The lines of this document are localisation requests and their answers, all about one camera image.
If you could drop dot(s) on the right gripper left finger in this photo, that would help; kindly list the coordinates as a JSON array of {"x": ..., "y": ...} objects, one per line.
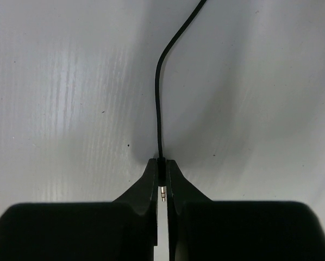
[{"x": 123, "y": 229}]

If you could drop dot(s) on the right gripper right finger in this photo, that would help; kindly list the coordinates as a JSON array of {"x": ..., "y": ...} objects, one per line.
[{"x": 202, "y": 229}]

